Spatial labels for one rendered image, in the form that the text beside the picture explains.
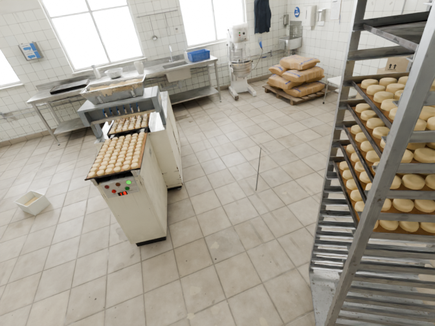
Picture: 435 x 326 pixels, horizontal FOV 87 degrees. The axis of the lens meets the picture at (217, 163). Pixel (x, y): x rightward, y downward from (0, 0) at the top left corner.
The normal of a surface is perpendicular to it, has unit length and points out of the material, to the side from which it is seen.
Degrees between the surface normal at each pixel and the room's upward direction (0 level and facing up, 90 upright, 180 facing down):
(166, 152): 90
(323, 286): 0
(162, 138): 90
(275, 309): 0
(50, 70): 90
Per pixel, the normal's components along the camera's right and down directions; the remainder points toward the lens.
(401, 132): -0.18, 0.59
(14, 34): 0.33, 0.51
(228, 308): -0.14, -0.80
